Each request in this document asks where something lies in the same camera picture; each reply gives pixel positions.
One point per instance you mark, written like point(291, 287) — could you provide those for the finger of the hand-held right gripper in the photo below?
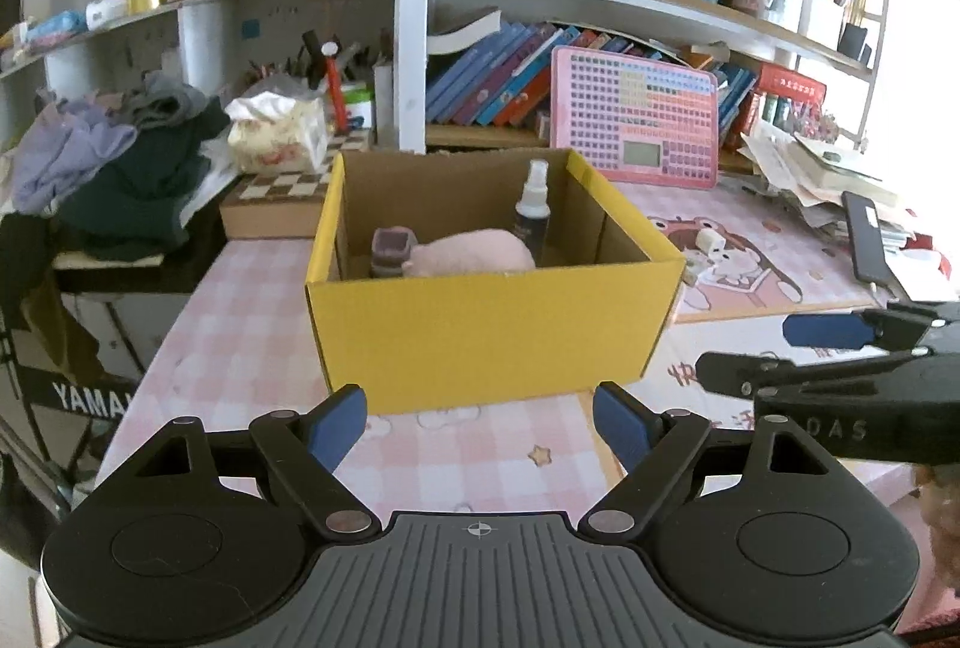
point(750, 374)
point(825, 329)

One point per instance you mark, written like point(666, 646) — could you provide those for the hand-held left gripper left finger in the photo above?
point(337, 427)

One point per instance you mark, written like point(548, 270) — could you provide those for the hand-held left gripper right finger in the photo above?
point(622, 427)

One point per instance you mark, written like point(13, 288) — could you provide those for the yellow cardboard box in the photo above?
point(487, 333)

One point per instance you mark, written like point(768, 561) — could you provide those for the small mauve cylinder container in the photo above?
point(391, 247)

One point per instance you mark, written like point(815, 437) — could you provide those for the pink plush toy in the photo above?
point(472, 250)

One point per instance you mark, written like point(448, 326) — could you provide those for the black spray bottle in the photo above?
point(532, 220)

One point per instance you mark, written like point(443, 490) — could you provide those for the black smartphone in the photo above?
point(866, 235)

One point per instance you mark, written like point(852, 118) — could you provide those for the fluffy clothing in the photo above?
point(943, 520)

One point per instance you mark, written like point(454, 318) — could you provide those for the stack of white papers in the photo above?
point(930, 277)

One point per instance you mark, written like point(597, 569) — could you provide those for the pile of books and papers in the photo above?
point(795, 168)

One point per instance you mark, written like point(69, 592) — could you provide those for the red boxed book set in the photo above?
point(791, 85)

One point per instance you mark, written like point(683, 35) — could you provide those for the checkerboard game box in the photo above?
point(277, 187)

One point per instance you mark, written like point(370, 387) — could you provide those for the small black box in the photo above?
point(855, 44)

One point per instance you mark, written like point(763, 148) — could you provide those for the pink learning tablet toy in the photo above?
point(637, 108)

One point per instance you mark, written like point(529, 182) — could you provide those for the floral tissue pack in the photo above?
point(277, 138)

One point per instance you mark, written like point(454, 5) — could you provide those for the white storage box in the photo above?
point(821, 22)

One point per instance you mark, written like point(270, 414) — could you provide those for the pile of clothes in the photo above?
point(142, 183)

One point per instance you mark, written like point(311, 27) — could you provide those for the green and white pen cup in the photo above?
point(358, 106)

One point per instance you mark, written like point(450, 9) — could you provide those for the row of blue books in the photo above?
point(487, 78)

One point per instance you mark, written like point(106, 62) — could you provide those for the white bookshelf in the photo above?
point(411, 18)

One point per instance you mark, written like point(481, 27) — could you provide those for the white tissue pack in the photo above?
point(106, 12)

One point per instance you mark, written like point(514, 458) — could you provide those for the blue tissue pack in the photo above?
point(54, 31)

